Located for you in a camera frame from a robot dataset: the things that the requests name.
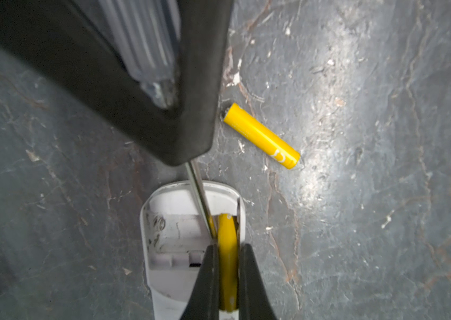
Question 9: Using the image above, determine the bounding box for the yellow battery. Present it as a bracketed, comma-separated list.
[217, 213, 239, 313]
[222, 103, 301, 169]

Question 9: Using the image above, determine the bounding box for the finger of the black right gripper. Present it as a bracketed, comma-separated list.
[175, 1, 234, 164]
[0, 1, 185, 166]

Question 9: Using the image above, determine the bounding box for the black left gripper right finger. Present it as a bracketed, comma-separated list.
[238, 243, 277, 320]

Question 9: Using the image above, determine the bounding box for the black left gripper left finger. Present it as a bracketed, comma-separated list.
[180, 244, 220, 320]

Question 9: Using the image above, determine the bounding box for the clear handle screwdriver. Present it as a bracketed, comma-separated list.
[97, 0, 218, 241]

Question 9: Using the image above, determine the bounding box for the large white remote control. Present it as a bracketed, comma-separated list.
[140, 179, 247, 320]

